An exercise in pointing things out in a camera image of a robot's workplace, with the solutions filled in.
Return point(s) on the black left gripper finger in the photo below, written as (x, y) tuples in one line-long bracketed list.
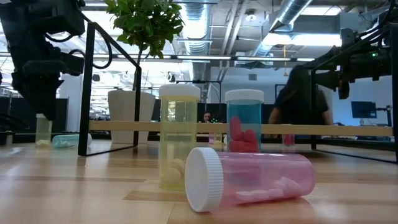
[(32, 101), (48, 102)]

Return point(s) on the dark computer monitor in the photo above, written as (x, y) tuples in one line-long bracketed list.
[(363, 109)]

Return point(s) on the pale yellow pill bottle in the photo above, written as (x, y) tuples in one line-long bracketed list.
[(43, 133)]

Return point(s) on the grey wall vent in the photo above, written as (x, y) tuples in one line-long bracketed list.
[(252, 77)]

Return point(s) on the small grey box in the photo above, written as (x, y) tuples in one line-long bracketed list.
[(7, 138)]

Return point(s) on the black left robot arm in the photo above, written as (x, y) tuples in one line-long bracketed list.
[(37, 18)]

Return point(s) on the black metal shelf frame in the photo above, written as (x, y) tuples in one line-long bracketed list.
[(88, 93), (395, 124)]

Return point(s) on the black partition panel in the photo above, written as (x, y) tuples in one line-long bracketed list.
[(62, 115)]

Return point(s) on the person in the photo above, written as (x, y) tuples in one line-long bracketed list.
[(207, 117), (295, 102)]

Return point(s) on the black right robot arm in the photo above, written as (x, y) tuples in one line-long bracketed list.
[(373, 67)]

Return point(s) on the green plant in white pot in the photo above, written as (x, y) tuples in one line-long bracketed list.
[(130, 105)]

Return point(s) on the large yellow pill bottle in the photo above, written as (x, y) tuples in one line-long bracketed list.
[(178, 124)]

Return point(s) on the black aluminium table rail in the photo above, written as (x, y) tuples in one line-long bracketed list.
[(102, 137)]

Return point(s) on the bright ceiling light panel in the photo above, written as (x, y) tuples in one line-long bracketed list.
[(301, 40)]

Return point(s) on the silver spiral air duct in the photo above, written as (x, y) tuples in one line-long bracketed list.
[(290, 12)]

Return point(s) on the yellow hanging pendant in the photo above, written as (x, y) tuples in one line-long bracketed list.
[(285, 74)]

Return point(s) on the ceiling light strip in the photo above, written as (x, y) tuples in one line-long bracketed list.
[(202, 57), (119, 57), (102, 56), (264, 58), (304, 59)]

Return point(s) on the teal bottle white pills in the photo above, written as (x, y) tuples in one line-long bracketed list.
[(66, 140)]

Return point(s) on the round ceiling device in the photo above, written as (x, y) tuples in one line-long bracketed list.
[(250, 17)]

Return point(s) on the large blue bottle red pills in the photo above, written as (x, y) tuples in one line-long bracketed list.
[(244, 109)]

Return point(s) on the large pink pill bottle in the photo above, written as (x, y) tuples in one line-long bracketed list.
[(248, 177)]

